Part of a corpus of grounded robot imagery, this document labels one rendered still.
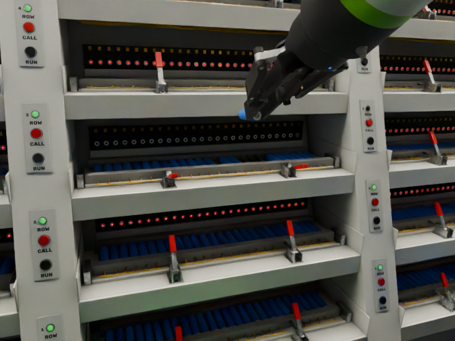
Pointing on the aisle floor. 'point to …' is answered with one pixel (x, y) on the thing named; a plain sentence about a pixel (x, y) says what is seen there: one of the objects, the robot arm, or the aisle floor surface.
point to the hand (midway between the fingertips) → (262, 103)
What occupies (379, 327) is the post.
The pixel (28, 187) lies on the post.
